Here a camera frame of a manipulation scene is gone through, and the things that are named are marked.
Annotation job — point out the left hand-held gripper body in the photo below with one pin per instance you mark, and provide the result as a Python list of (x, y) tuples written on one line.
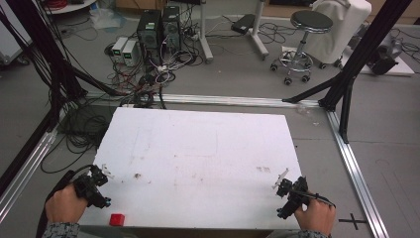
[(88, 191)]

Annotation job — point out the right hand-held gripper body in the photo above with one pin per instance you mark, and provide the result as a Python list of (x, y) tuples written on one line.
[(292, 196)]

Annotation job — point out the person's left hand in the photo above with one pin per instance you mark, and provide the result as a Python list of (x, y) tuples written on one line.
[(64, 206)]

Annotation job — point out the person's right hand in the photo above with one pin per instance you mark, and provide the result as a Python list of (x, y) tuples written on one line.
[(315, 216)]

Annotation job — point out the red cube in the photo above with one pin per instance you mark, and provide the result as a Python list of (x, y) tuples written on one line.
[(117, 219)]

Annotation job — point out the white bench power supply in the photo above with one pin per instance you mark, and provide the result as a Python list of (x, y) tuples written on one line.
[(119, 46), (129, 52)]

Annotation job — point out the large black computer tower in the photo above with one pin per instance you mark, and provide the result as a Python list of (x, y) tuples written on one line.
[(149, 34)]

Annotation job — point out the white desk leg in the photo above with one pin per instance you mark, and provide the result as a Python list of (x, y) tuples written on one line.
[(259, 33), (205, 36)]

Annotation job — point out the clear plastic bag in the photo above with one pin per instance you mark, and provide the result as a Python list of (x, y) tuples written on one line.
[(107, 16)]

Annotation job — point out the small black computer tower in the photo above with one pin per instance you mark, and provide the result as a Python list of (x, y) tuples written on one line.
[(171, 28)]

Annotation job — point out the black machine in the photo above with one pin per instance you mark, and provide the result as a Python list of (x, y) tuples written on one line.
[(384, 58)]

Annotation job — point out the flat black box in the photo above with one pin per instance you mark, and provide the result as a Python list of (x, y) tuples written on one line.
[(242, 23)]

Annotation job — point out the black round stool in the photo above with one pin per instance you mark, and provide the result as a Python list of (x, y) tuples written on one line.
[(310, 21)]

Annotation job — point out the white floor board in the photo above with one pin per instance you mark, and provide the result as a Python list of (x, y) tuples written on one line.
[(404, 68)]

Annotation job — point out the white cloth-covered chair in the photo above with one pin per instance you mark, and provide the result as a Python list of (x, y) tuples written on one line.
[(346, 26)]

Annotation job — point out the round white table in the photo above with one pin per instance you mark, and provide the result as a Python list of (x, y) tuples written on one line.
[(71, 6)]

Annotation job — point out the aluminium floor rail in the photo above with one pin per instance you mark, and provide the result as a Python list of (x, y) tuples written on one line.
[(356, 178), (26, 168), (231, 99)]

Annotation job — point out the black frame post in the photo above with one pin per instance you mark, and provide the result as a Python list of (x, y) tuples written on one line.
[(363, 56), (43, 49)]

